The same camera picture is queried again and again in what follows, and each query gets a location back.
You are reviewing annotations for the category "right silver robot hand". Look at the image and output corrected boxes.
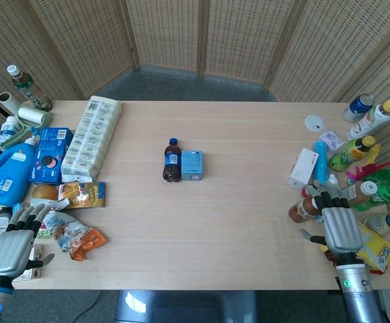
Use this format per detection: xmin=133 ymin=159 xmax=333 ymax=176
xmin=298 ymin=184 xmax=364 ymax=266

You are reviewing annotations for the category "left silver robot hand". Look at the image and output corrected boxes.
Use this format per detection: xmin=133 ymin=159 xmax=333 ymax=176
xmin=0 ymin=203 xmax=56 ymax=287

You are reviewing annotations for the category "black cola bottle blue cap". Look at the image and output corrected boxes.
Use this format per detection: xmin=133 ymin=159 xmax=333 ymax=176
xmin=162 ymin=137 xmax=183 ymax=184

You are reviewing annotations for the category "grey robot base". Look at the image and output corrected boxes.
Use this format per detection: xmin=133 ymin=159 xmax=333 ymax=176
xmin=114 ymin=289 xmax=258 ymax=323

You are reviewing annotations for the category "black bottle white label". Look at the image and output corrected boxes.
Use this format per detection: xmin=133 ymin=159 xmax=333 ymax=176
xmin=0 ymin=207 xmax=14 ymax=250

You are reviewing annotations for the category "small beige carton box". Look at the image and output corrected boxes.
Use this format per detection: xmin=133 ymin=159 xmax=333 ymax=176
xmin=13 ymin=244 xmax=44 ymax=280

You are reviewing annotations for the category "brown tea bottle white cap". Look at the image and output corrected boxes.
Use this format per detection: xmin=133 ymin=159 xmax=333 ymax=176
xmin=346 ymin=180 xmax=379 ymax=207

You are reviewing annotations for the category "yellow Lipton tea bag pack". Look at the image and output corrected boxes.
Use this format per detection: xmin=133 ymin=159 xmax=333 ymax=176
xmin=356 ymin=221 xmax=390 ymax=275

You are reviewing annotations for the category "pale bottle grey cap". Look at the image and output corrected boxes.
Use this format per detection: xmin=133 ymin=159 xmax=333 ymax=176
xmin=363 ymin=208 xmax=390 ymax=236

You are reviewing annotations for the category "brown coffee bottle white cap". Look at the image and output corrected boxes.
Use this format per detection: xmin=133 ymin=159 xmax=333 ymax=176
xmin=288 ymin=194 xmax=323 ymax=223

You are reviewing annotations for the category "white green snack bag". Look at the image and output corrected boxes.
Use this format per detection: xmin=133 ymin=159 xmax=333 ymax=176
xmin=36 ymin=210 xmax=81 ymax=240

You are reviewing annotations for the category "green soda bottle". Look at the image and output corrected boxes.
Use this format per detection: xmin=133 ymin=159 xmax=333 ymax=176
xmin=354 ymin=180 xmax=390 ymax=212

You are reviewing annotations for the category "white red snack bag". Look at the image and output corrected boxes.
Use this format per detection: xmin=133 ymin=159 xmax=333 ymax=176
xmin=53 ymin=221 xmax=91 ymax=253

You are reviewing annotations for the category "colourful feather shuttlecock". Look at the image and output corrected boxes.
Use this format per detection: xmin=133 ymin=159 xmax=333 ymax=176
xmin=346 ymin=157 xmax=390 ymax=189

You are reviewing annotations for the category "wrapped bread bun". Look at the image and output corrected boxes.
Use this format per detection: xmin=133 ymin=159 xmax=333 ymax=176
xmin=30 ymin=183 xmax=61 ymax=205

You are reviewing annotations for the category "light blue cylinder tube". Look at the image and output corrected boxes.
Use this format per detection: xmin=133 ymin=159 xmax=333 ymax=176
xmin=312 ymin=141 xmax=329 ymax=185

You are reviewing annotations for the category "white cardboard box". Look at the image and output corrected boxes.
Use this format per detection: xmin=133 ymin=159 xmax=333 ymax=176
xmin=285 ymin=147 xmax=320 ymax=189

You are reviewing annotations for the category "green bottle yellow cap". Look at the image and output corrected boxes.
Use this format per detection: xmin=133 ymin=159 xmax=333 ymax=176
xmin=328 ymin=135 xmax=377 ymax=172

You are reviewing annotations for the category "blue detergent bottle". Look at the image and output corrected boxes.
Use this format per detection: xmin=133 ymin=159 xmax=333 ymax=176
xmin=0 ymin=129 xmax=43 ymax=207

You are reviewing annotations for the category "orange snack bag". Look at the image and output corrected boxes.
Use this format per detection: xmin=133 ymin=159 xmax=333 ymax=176
xmin=70 ymin=227 xmax=108 ymax=262

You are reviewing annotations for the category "purple pocket tissue packet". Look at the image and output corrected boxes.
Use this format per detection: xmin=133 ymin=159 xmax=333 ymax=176
xmin=317 ymin=130 xmax=345 ymax=151

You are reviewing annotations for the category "yellow snack bag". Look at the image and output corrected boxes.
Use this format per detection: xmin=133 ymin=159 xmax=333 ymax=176
xmin=58 ymin=181 xmax=107 ymax=209

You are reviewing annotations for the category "blue Oreo cookie box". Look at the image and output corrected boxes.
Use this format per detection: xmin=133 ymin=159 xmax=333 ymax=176
xmin=29 ymin=127 xmax=74 ymax=185

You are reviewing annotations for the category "white round table grommet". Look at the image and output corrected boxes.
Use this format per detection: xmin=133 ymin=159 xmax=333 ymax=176
xmin=305 ymin=114 xmax=326 ymax=131

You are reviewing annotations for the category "white bottle yellow cap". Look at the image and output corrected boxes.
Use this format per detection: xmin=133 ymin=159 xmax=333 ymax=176
xmin=345 ymin=99 xmax=390 ymax=141

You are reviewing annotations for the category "small white blue-label bottle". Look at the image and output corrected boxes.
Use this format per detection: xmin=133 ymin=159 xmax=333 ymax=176
xmin=0 ymin=116 xmax=20 ymax=149

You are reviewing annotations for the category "blue drink can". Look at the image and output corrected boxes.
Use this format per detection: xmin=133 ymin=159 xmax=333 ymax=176
xmin=342 ymin=93 xmax=375 ymax=123

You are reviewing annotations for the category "green lint roller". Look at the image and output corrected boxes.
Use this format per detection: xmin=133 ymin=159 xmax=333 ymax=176
xmin=0 ymin=104 xmax=53 ymax=151

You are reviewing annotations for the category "long pale tissue pack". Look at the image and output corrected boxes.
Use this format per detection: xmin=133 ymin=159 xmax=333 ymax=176
xmin=60 ymin=95 xmax=122 ymax=184

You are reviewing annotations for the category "cardboard tube roll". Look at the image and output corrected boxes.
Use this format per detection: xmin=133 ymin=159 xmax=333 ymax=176
xmin=0 ymin=92 xmax=23 ymax=117

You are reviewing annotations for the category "small light blue box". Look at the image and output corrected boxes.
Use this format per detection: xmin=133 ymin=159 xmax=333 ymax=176
xmin=180 ymin=149 xmax=204 ymax=182

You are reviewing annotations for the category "green tea bottle white cap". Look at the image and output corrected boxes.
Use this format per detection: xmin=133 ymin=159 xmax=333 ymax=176
xmin=6 ymin=65 xmax=54 ymax=112

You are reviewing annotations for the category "woven wooden folding screen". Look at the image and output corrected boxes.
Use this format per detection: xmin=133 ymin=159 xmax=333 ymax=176
xmin=0 ymin=0 xmax=390 ymax=236

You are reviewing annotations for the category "black floor cable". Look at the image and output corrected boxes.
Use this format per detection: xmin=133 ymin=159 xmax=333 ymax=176
xmin=75 ymin=289 xmax=104 ymax=323

